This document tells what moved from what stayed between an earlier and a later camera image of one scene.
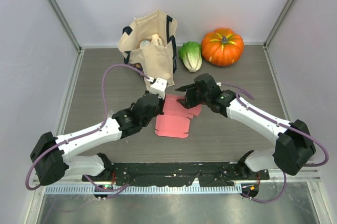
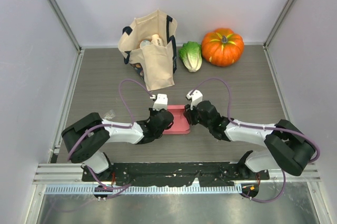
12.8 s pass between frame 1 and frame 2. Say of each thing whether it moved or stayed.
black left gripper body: moved
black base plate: stayed
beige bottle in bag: stayed
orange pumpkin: stayed
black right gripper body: moved
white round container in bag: stayed
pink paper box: moved
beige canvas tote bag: stayed
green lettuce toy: stayed
